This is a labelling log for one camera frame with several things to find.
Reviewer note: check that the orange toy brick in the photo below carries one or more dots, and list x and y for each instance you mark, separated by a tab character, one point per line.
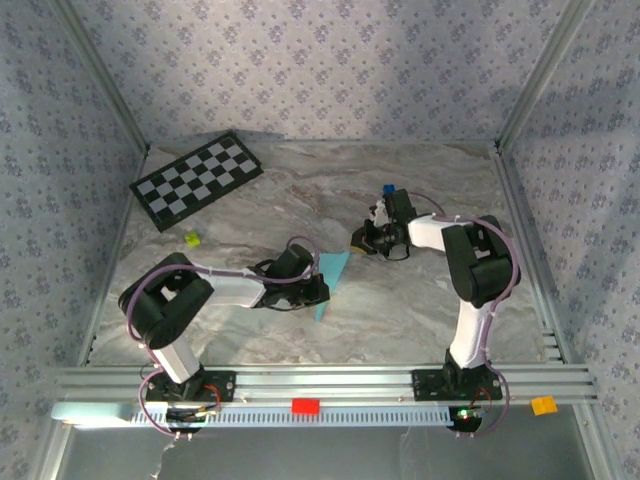
544	405

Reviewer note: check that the aluminium frame post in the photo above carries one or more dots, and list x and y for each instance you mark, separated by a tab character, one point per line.
541	75
103	75

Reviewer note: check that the blue toy brick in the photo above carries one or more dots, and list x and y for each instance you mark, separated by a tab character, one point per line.
388	189

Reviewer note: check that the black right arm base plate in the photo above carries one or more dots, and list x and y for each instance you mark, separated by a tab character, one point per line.
425	385

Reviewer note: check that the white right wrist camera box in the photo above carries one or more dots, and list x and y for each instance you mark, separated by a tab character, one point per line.
377	214

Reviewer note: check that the light blue cloth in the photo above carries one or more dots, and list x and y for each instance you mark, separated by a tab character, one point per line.
332	267

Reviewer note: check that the aluminium mounting rail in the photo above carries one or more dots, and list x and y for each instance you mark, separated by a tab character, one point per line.
325	382

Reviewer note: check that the red toy brick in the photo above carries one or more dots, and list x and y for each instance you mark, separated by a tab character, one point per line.
305	405

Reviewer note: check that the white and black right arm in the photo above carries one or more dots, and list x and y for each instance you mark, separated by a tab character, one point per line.
470	335

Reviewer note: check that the aluminium side rail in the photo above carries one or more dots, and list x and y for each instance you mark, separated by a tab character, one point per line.
115	250
527	250

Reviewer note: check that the black and white chessboard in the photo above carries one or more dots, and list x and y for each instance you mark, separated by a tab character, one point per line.
195	180

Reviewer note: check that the lime green toy brick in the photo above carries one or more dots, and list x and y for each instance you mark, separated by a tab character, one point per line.
192	239

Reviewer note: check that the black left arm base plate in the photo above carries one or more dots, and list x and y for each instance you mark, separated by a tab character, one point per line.
225	385

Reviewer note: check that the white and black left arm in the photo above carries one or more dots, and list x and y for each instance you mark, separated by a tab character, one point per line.
175	360

